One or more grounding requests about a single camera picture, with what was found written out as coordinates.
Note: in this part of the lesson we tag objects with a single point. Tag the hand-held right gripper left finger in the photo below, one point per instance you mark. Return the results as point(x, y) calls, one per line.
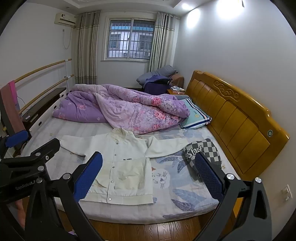
point(89, 176)

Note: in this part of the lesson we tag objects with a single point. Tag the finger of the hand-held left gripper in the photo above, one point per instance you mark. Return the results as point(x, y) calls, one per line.
point(16, 138)
point(49, 147)

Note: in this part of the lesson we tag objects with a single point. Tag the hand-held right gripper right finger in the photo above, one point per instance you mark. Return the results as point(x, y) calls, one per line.
point(208, 176)

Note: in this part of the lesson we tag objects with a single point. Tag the white button jacket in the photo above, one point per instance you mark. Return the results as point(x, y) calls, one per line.
point(124, 166)

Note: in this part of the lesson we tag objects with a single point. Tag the black white checkered cloth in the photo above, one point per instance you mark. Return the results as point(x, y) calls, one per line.
point(208, 147)

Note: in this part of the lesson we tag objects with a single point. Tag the white terry towel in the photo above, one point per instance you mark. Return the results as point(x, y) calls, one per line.
point(180, 185)

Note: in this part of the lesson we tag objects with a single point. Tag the pink brown towel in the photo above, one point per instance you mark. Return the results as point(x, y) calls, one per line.
point(13, 109)

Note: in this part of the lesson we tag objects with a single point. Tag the black white low cabinet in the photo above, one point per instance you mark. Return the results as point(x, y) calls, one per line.
point(49, 99)

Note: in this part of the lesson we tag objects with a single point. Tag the striped teal pillow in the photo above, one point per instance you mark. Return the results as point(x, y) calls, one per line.
point(196, 115)

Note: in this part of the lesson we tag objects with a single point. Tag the wooden bed headboard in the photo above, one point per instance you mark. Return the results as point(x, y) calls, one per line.
point(235, 120)

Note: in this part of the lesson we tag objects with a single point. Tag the pink knit cloth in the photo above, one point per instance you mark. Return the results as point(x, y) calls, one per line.
point(138, 111)

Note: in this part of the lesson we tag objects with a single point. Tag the wooden nightstand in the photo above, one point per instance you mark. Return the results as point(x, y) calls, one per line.
point(173, 92)

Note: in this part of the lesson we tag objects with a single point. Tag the brown chair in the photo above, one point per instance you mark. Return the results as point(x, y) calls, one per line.
point(179, 81)

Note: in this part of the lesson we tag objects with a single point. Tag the dark blue cloth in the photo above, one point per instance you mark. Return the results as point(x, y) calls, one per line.
point(157, 84)

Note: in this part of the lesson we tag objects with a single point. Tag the grey striped curtain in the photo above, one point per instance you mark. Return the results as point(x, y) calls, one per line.
point(159, 41)
point(87, 48)

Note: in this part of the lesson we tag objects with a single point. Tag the grey pillow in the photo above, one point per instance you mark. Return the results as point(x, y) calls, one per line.
point(159, 71)

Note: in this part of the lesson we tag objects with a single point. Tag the white air conditioner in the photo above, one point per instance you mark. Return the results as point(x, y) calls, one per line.
point(65, 19)

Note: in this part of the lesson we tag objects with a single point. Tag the barred window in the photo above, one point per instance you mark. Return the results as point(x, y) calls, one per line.
point(129, 37)

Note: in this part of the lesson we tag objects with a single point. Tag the wooden barre rail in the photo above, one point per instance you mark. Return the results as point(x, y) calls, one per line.
point(46, 92)
point(41, 69)

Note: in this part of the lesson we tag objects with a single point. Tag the white wall socket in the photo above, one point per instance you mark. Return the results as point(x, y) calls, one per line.
point(286, 192)

